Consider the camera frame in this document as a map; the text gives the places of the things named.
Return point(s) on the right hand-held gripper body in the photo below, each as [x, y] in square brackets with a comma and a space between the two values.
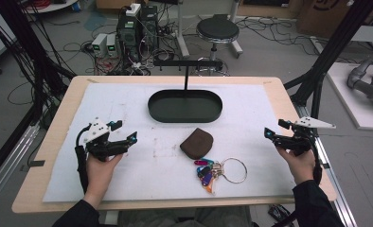
[299, 142]

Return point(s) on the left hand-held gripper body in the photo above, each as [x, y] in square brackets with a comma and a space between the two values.
[104, 148]

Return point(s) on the black tray key stand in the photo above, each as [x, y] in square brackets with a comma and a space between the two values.
[184, 107]

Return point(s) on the brown pouch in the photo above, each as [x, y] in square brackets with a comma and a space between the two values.
[197, 143]

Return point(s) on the person's right hand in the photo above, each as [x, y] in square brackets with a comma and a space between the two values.
[301, 167]

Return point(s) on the person's left hand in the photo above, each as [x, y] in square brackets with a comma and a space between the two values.
[99, 175]

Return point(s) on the black tape strip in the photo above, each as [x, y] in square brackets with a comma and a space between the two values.
[36, 163]
[325, 165]

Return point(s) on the white foam mat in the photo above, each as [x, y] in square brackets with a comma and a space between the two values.
[143, 176]

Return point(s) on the white floor board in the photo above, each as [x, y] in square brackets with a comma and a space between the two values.
[351, 104]

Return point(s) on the grey power supply unit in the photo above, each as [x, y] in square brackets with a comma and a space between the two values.
[98, 44]
[111, 44]

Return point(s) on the black computer tower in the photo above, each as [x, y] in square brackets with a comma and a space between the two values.
[129, 38]

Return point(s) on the person's legs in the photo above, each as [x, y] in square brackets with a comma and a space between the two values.
[181, 219]

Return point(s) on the cardboard box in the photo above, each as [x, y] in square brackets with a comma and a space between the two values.
[326, 15]

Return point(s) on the black round stool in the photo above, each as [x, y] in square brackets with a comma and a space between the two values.
[217, 30]

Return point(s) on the white power adapter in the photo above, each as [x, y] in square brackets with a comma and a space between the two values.
[133, 9]

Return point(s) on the aluminium rail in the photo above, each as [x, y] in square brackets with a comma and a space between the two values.
[342, 201]
[8, 170]

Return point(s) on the black metal frame post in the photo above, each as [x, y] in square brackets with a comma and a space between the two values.
[333, 47]
[30, 50]

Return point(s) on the white desk leg frame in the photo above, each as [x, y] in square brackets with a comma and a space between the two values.
[182, 34]

